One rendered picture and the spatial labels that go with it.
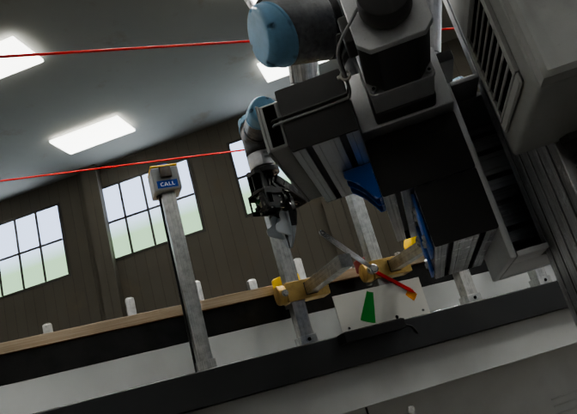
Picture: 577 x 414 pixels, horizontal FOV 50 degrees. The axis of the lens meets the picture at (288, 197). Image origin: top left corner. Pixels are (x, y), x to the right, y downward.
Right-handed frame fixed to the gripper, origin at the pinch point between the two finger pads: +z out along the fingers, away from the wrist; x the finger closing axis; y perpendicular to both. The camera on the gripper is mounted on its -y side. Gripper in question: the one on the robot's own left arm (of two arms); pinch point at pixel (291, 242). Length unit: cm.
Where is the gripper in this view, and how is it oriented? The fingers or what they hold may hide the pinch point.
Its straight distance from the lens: 155.9
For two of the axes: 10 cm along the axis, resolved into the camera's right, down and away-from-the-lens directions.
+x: 6.0, -4.0, -7.0
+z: 2.6, 9.2, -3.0
